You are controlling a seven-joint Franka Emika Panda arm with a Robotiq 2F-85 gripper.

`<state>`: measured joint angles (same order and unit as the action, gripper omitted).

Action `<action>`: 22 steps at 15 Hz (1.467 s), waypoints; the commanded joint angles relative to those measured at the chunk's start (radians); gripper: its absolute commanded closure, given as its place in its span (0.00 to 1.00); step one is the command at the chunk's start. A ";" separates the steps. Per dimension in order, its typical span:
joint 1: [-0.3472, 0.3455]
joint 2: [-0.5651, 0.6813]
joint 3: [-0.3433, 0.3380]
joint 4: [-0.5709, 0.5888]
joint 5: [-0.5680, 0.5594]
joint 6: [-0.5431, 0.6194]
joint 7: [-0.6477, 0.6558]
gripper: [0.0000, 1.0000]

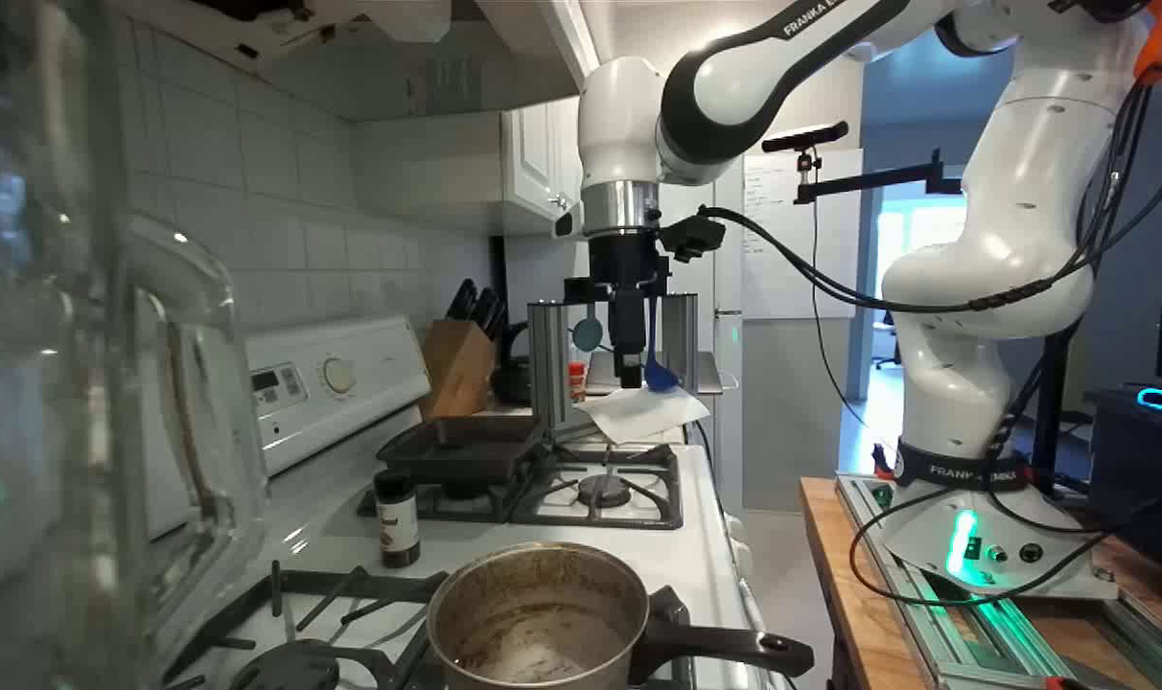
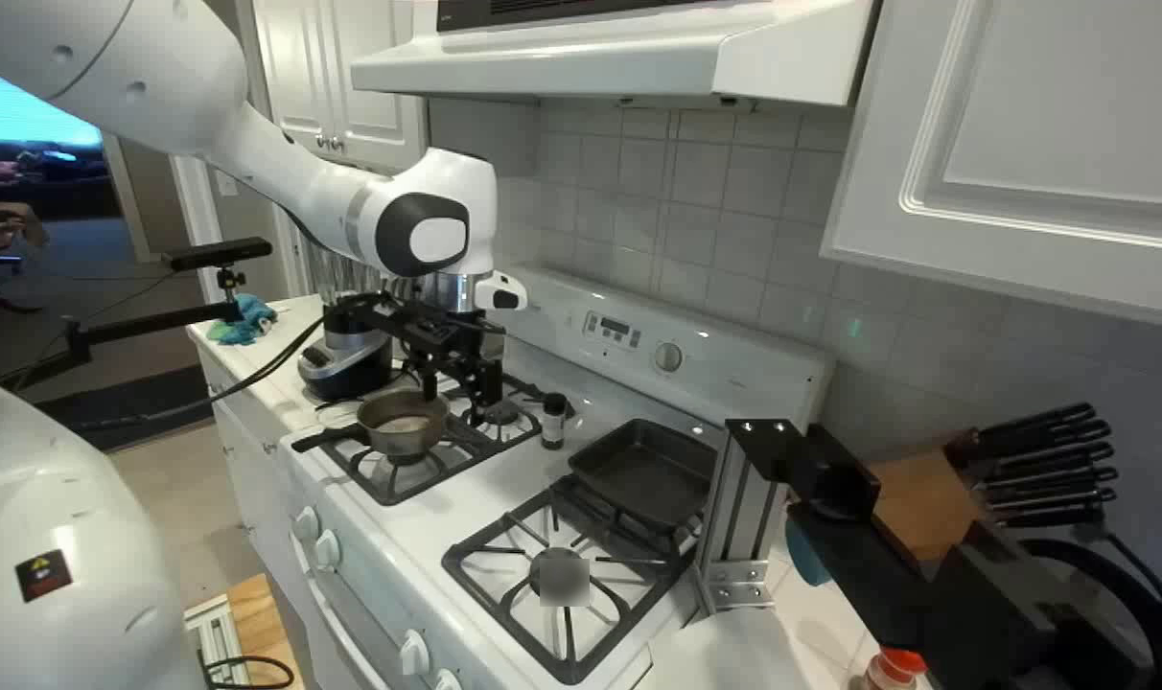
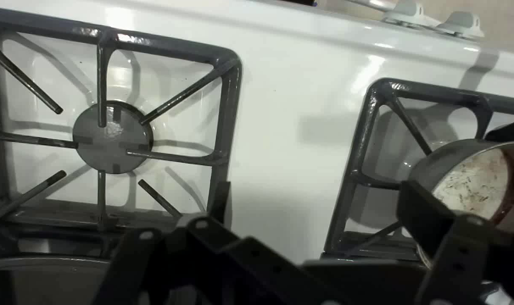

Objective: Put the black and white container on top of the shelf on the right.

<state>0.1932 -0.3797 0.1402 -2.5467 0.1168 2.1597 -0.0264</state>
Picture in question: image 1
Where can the white panel dial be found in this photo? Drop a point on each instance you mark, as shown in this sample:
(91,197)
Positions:
(339,374)

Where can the black countertop appliance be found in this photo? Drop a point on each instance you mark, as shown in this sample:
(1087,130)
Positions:
(517,374)

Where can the wooden knife block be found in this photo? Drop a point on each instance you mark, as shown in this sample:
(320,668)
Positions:
(460,374)

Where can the glass jar blender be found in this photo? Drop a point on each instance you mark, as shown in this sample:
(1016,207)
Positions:
(81,383)

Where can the black square baking pan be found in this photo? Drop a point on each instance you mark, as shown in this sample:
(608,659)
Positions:
(460,455)

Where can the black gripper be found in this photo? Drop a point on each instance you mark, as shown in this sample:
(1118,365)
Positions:
(636,290)

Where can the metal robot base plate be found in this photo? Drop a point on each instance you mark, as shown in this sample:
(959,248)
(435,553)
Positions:
(977,561)

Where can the black computer case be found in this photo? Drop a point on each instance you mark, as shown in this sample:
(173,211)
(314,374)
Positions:
(1138,486)

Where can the black and white container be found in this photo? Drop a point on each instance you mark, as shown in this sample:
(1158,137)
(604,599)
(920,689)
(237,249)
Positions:
(396,521)

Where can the black camera on boom stand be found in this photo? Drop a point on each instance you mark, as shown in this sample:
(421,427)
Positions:
(807,141)

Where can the white cloth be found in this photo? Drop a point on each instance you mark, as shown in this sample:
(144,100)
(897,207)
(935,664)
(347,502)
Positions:
(642,410)

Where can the black burner grate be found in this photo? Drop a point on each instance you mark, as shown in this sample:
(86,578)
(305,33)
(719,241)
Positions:
(604,492)
(296,639)

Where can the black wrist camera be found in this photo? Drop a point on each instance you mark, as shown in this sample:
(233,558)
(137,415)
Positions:
(693,234)

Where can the white range hood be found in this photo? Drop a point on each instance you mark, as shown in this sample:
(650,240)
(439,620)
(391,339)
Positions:
(352,64)

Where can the white wall cabinet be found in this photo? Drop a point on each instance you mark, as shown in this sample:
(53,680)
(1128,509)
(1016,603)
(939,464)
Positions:
(543,160)

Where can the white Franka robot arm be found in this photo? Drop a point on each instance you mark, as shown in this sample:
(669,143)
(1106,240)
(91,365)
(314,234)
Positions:
(1042,167)

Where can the red cap bottle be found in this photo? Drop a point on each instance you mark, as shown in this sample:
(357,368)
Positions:
(576,376)

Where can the white gas stove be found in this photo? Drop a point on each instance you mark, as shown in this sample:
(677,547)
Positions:
(696,549)

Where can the wooden table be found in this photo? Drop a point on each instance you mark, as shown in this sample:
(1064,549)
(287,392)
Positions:
(849,599)

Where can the blue utensil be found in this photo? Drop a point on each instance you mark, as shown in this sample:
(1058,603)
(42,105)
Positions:
(663,376)

